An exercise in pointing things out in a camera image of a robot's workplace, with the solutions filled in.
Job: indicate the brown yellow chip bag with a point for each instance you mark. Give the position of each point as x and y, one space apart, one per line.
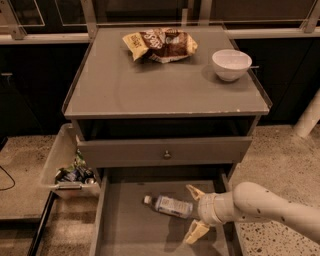
163 45

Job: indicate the round brass drawer knob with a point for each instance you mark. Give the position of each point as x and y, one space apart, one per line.
167 155

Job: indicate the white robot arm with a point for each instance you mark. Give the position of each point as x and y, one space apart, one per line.
250 202

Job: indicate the grey top drawer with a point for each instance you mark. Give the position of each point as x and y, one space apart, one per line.
149 152

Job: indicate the crumpled cans and wrappers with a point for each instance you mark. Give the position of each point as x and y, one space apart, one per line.
78 171

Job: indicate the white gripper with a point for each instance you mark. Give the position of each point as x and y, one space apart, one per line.
205 209

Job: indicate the grey drawer cabinet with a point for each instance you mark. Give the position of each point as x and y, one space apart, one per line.
117 98

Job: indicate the open grey middle drawer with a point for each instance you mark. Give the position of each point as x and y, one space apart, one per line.
124 226

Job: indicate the clear plastic trash bin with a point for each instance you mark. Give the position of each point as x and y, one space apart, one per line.
62 155

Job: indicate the white pole leg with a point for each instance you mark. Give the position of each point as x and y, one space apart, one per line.
309 118

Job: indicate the blue plastic bottle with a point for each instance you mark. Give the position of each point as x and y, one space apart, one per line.
169 206

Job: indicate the white bowl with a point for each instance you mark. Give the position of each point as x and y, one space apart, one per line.
229 64

